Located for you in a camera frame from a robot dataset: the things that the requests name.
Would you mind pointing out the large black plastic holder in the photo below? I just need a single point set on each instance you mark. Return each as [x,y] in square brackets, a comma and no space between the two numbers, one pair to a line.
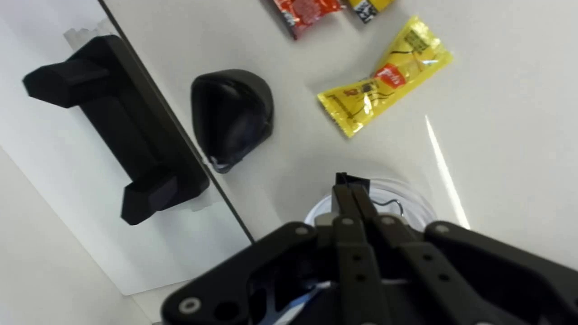
[119,119]

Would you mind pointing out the red ketchup sachet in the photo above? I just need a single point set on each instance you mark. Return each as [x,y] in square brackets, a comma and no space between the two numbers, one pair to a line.
[303,11]

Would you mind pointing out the clear plastic lid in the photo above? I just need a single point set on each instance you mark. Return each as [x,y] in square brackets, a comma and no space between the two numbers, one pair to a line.
[408,208]

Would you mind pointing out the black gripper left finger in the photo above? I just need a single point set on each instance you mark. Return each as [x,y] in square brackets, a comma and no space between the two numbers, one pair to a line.
[354,271]

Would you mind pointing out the yellow mustard sachet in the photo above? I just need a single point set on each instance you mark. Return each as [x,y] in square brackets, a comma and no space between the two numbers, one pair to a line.
[385,78]

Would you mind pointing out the small black object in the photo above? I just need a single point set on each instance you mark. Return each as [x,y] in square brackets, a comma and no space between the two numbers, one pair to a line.
[231,114]

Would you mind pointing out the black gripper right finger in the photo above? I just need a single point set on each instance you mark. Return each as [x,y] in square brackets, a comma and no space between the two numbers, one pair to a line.
[480,277]

